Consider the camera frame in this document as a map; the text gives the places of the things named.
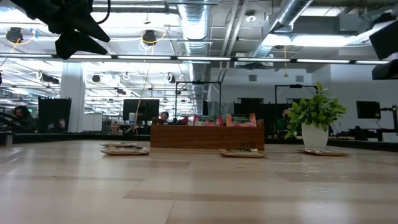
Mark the green plant in white pot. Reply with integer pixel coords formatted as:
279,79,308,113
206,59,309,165
284,81,348,149

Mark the wooden three-compartment tea organizer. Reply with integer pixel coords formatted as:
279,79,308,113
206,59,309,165
150,118,266,151

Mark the black computer monitor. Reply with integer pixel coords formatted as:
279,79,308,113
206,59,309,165
356,100,382,119
123,98,160,122

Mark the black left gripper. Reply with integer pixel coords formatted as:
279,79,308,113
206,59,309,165
11,0,111,60

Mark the black aluminium table frame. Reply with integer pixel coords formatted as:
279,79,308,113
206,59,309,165
0,132,398,153

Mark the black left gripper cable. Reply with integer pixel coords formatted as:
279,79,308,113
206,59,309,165
93,0,111,25

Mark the long ceiling light bar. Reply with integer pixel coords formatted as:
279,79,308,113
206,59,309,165
0,53,398,65

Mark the beige tea bag sachet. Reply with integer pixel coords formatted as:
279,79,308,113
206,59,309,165
219,148,267,159
99,141,138,148
295,148,349,157
99,146,150,156

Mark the small grey cup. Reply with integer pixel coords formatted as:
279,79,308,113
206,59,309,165
0,131,15,146

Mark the black gantry frame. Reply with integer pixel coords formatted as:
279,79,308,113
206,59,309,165
274,83,318,105

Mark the silver round air duct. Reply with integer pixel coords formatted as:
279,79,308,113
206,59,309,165
178,0,213,57
251,0,313,59

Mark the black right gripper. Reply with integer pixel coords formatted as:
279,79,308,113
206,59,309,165
369,20,398,80

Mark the black partition panel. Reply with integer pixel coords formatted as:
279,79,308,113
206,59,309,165
233,102,292,138

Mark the orange tea bag sachet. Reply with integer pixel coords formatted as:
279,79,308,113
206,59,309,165
225,113,257,128

